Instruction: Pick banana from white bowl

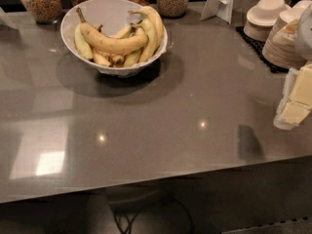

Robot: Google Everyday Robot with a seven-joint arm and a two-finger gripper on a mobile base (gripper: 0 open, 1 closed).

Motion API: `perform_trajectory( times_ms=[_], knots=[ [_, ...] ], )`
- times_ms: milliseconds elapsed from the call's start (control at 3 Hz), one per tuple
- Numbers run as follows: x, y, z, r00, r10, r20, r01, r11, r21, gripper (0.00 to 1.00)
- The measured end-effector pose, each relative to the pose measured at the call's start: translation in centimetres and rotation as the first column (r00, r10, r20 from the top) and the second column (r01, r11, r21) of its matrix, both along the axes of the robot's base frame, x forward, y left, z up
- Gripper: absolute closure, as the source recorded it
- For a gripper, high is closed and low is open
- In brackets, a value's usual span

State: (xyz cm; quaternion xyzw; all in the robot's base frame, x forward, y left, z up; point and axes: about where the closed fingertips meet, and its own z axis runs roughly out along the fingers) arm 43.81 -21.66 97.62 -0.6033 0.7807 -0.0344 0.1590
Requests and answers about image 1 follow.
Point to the right curved yellow banana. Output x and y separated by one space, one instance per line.
150 30

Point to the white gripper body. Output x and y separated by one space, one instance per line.
305 33

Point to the stack of white bowls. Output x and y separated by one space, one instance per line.
262 17

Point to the black rubber mat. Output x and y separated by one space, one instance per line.
257 47

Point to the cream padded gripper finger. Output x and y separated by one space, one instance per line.
296 103

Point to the outer right yellow banana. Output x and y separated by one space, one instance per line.
153 15

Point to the white card at left edge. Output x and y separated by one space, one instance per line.
5 20

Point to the greenish left banana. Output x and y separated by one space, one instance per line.
84 49

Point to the white stack far right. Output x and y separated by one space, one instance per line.
300 6

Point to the left glass cereal jar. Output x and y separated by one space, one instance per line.
44 11

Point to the white folded sign stand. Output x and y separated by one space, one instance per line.
218 8

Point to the large top yellow banana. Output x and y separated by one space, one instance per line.
108 44

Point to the white bowl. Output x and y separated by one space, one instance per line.
104 18

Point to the stack of paper plates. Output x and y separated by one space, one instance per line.
279 48

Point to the lower middle banana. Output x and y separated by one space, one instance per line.
132 58

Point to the small bottom banana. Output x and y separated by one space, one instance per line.
101 60

